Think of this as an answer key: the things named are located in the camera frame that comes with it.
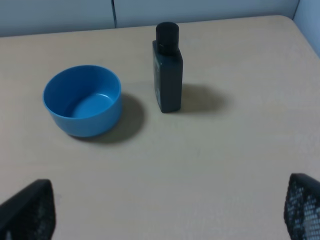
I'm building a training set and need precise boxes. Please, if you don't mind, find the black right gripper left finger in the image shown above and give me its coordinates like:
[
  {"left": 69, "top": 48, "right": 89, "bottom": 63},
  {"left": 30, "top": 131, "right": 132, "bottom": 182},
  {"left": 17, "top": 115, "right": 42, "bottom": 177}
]
[{"left": 0, "top": 179, "right": 56, "bottom": 240}]

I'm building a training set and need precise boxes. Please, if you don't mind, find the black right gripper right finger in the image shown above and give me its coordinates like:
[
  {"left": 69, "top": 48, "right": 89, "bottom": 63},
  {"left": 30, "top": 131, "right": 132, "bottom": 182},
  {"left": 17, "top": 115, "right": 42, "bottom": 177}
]
[{"left": 283, "top": 173, "right": 320, "bottom": 240}]

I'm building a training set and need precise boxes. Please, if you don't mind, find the blue plastic bowl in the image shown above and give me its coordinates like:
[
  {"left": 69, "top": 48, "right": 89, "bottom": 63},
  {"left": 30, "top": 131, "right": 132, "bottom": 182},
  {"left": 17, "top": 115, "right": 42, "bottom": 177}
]
[{"left": 42, "top": 65, "right": 123, "bottom": 138}]

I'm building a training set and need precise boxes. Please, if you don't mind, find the black bottle with label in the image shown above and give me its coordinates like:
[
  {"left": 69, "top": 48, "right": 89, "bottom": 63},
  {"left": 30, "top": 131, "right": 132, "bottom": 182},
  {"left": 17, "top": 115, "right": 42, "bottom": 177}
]
[{"left": 152, "top": 22, "right": 183, "bottom": 113}]

